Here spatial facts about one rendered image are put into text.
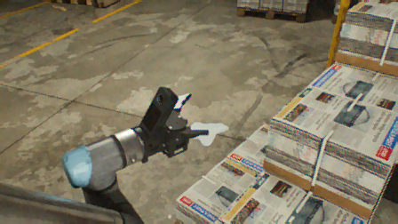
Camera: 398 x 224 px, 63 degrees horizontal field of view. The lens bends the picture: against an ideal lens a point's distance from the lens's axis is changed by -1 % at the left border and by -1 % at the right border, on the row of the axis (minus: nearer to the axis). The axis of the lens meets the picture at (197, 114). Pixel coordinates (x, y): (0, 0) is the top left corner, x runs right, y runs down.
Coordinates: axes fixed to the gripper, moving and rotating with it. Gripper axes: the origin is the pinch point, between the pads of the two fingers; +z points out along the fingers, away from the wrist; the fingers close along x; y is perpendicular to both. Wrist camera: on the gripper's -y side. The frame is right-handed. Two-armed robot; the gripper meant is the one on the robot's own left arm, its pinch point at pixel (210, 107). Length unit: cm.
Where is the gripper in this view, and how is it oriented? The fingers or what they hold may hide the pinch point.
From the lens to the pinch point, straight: 79.5
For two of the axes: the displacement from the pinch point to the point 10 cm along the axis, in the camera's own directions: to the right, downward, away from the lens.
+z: 8.0, -3.2, 5.0
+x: 5.9, 5.5, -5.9
